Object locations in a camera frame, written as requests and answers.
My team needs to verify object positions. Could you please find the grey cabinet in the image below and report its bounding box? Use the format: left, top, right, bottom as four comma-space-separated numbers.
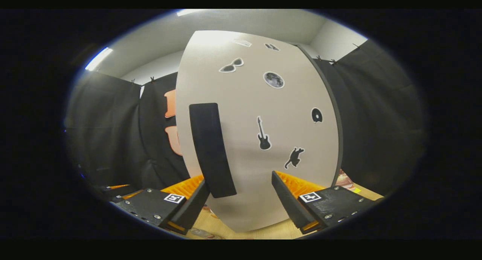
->
293, 44, 344, 188

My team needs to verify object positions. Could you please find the black door handle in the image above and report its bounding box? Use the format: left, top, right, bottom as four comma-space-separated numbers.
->
189, 102, 238, 199

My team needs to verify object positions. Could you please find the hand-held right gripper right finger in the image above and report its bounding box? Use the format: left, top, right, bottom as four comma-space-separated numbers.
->
271, 170, 377, 235

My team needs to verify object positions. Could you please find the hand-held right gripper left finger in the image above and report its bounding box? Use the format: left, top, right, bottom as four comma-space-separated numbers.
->
112, 174, 211, 235

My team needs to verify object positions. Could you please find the red white book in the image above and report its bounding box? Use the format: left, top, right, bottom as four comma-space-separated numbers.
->
335, 169, 356, 191

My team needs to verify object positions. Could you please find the white cabinet door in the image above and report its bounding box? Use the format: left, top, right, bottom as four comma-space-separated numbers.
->
175, 30, 341, 233

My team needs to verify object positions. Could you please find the black backdrop cloth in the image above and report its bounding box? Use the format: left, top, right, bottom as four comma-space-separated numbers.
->
64, 40, 428, 200

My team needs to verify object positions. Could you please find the long ceiling light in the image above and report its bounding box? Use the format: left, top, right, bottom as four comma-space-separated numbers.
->
84, 47, 114, 72

